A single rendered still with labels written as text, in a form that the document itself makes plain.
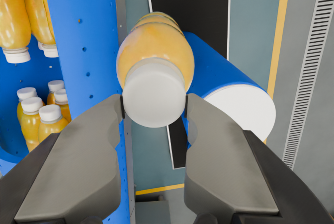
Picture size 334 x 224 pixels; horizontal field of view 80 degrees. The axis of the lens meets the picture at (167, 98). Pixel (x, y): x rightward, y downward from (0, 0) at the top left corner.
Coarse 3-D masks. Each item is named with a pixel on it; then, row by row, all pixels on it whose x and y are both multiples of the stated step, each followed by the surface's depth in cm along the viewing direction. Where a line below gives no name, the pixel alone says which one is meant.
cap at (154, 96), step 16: (160, 64) 13; (128, 80) 12; (144, 80) 11; (160, 80) 11; (176, 80) 11; (128, 96) 12; (144, 96) 12; (160, 96) 12; (176, 96) 12; (128, 112) 12; (144, 112) 12; (160, 112) 12; (176, 112) 12
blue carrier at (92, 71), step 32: (64, 0) 28; (96, 0) 32; (64, 32) 29; (96, 32) 33; (0, 64) 46; (32, 64) 52; (64, 64) 31; (96, 64) 35; (0, 96) 46; (96, 96) 37; (0, 128) 46; (0, 160) 38
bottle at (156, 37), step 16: (144, 16) 24; (160, 16) 22; (144, 32) 15; (160, 32) 15; (176, 32) 16; (128, 48) 15; (144, 48) 14; (160, 48) 14; (176, 48) 14; (128, 64) 14; (144, 64) 13; (176, 64) 14; (192, 64) 16
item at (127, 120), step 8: (120, 0) 58; (120, 8) 58; (120, 16) 59; (120, 24) 60; (120, 32) 61; (120, 40) 61; (128, 120) 78; (128, 128) 79; (128, 136) 81; (128, 144) 82; (128, 152) 84; (128, 160) 85; (128, 168) 86; (128, 176) 88; (128, 184) 90
